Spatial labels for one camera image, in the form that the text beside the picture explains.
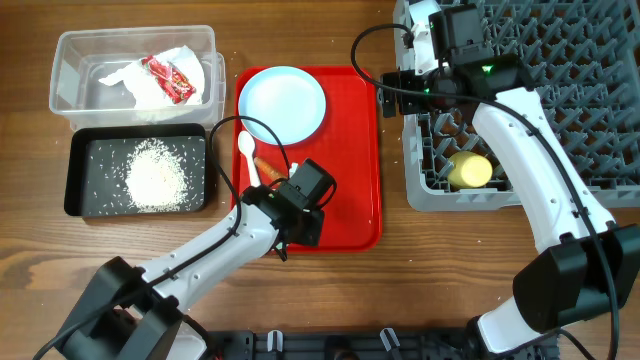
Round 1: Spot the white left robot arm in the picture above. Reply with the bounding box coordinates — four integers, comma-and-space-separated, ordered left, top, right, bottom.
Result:
35, 159, 337, 359

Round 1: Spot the black food waste tray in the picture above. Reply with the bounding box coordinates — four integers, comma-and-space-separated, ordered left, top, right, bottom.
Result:
64, 124, 207, 218

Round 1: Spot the grey dishwasher rack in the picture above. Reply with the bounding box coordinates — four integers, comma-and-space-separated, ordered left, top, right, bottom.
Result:
385, 0, 639, 212

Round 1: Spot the clear plastic waste bin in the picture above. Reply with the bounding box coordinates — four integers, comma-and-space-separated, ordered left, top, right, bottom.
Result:
49, 25, 226, 131

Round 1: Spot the white plastic spoon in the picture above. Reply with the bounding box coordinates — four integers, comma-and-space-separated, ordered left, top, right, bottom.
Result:
237, 130, 261, 187

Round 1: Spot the yellow cup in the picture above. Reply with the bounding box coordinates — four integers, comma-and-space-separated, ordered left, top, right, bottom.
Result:
447, 151, 493, 189

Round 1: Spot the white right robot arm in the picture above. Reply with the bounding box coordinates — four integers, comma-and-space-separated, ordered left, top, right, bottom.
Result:
379, 1, 639, 359

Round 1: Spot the red candy wrapper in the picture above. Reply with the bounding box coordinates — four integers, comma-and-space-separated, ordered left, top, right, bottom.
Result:
141, 55, 196, 104

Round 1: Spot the pile of white rice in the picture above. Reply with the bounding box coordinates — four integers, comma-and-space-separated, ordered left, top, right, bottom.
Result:
125, 138, 188, 213

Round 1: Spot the light blue plate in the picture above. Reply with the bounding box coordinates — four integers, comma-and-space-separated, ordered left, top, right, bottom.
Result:
237, 66, 327, 145

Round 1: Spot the orange carrot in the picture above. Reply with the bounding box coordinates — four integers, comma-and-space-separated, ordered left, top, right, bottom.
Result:
254, 157, 287, 181

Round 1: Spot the white paper napkin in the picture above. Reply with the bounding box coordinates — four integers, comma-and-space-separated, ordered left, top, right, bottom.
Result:
99, 46, 206, 109

